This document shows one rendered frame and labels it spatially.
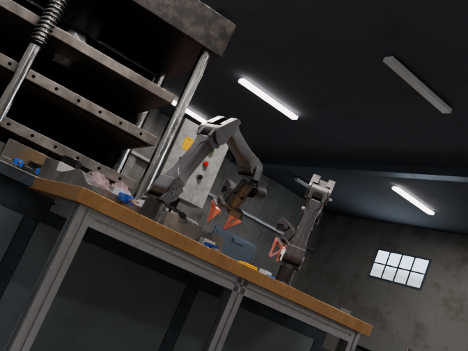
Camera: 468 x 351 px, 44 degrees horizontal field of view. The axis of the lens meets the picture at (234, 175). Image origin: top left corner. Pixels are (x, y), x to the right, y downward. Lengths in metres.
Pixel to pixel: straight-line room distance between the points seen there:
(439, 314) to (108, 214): 11.67
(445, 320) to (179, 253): 11.35
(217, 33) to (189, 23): 0.16
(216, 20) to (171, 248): 1.70
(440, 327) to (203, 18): 10.55
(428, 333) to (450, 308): 0.69
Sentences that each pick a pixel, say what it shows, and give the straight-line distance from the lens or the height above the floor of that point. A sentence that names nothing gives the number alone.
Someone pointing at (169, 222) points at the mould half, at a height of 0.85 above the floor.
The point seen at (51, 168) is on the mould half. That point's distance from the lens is 2.34.
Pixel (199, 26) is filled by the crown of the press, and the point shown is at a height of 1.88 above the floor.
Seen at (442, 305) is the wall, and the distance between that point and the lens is 12.99.
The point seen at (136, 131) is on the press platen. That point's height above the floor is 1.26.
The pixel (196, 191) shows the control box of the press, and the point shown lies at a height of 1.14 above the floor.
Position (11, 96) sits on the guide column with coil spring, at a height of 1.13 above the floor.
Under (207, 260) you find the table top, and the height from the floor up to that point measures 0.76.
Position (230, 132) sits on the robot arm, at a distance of 1.96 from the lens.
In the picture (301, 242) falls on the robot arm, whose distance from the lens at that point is 2.18.
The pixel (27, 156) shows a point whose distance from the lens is 2.85.
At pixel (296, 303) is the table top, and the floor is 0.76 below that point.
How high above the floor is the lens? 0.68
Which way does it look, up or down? 11 degrees up
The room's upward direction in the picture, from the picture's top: 23 degrees clockwise
